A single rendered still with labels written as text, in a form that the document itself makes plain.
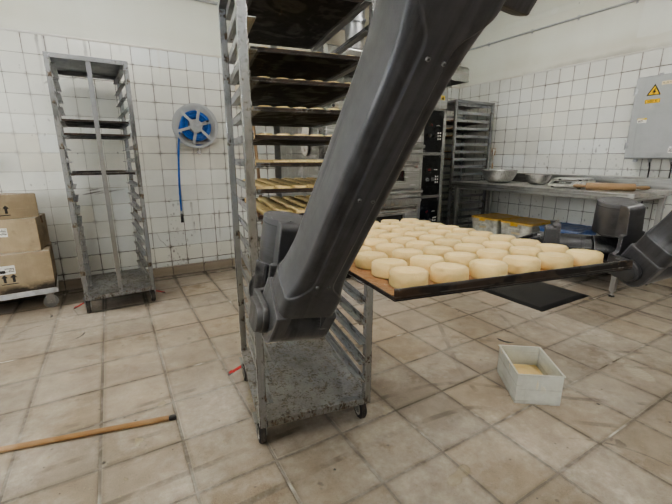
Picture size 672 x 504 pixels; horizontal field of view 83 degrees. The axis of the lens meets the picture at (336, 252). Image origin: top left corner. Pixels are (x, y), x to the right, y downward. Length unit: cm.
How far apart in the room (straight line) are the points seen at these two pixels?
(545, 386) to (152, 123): 364
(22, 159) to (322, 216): 380
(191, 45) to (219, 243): 189
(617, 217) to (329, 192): 61
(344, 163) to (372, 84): 6
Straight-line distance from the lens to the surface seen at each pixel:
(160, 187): 403
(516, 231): 451
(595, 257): 68
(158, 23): 419
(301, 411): 169
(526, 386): 213
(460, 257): 58
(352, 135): 28
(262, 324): 42
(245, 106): 132
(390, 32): 26
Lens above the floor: 116
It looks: 14 degrees down
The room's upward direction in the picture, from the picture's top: straight up
